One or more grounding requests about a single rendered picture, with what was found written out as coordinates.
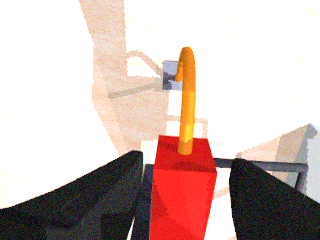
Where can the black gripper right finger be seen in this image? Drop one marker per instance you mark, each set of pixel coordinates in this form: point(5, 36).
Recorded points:
point(265, 208)

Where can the dark grey power strip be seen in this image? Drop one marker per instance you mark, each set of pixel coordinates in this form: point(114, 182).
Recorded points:
point(143, 214)

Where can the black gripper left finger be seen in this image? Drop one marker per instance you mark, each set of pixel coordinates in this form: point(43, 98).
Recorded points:
point(100, 205)

